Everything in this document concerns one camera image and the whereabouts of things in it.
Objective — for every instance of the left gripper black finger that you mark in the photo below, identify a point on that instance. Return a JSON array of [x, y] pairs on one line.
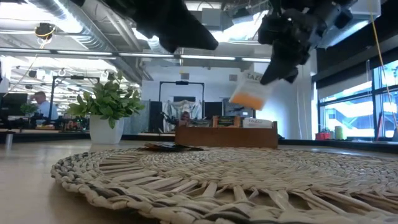
[[180, 34]]

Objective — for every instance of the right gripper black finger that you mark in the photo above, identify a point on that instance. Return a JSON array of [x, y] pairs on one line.
[[292, 77], [276, 70]]

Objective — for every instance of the white orange Tazo tea packet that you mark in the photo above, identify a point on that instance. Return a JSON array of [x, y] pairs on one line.
[[248, 93], [257, 123]]

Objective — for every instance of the orange green tea packet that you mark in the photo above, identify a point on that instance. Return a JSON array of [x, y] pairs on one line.
[[227, 121]]

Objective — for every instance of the dark green tea packet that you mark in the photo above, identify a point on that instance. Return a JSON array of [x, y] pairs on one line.
[[200, 123]]

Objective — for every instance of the red tea packet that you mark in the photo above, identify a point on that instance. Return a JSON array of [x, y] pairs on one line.
[[174, 147]]

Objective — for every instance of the grey ceiling box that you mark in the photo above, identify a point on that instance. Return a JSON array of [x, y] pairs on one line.
[[211, 17]]

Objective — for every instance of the grey window roller blind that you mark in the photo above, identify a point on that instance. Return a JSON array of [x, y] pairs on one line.
[[342, 91]]

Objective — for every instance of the dark computer monitor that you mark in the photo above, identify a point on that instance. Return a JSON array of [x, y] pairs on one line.
[[236, 110]]

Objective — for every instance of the long ceiling tube light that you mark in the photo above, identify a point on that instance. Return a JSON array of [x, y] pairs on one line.
[[84, 53]]

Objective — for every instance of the red box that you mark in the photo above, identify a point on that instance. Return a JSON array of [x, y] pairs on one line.
[[321, 136]]

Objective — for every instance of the large black framed window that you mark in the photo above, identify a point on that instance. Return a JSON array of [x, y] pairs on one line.
[[351, 118]]

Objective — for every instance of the yellow green cylinder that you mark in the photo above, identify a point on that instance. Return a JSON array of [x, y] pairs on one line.
[[339, 133]]

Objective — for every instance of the pale draped cloth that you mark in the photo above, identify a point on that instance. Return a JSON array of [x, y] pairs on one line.
[[178, 110]]

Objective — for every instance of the wooden divided organiser box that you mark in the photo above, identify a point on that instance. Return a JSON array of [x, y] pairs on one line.
[[227, 138]]

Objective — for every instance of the grey partition panel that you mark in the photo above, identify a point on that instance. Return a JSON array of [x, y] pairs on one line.
[[136, 121]]

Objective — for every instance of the green plant in white pot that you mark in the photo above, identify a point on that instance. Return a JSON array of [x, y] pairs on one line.
[[105, 105]]

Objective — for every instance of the person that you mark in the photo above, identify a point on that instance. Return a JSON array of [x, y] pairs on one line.
[[45, 107]]

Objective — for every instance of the round woven straw placemat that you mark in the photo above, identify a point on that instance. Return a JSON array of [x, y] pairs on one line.
[[217, 186]]

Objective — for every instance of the small distant green plant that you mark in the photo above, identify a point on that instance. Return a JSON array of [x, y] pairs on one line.
[[28, 109]]

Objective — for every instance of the black distant monitor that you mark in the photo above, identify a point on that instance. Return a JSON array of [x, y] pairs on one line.
[[14, 104]]

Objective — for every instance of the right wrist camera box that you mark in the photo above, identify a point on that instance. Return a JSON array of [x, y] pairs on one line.
[[269, 29]]

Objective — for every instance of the silver ceiling duct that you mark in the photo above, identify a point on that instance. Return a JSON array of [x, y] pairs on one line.
[[93, 34]]

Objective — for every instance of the grey square wall panel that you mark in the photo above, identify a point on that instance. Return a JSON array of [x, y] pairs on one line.
[[185, 76], [233, 77]]

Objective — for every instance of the black camera gantry frame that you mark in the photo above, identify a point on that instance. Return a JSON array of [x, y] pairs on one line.
[[182, 82], [76, 77]]

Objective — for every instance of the white ceiling duct hood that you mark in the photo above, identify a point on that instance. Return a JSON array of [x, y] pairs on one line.
[[367, 12]]

